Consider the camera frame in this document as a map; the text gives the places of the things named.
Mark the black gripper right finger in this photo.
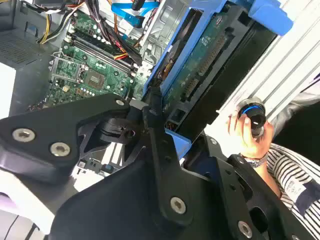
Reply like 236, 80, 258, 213
182, 133, 316, 240

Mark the hard disk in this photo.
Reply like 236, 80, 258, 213
142, 0, 294, 161

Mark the person's hand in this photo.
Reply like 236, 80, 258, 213
226, 112, 276, 161

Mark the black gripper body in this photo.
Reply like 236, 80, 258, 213
48, 113, 237, 240

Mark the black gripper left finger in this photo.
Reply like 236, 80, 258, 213
0, 86, 211, 226

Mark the round black tool blue ring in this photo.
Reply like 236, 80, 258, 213
236, 97, 268, 138

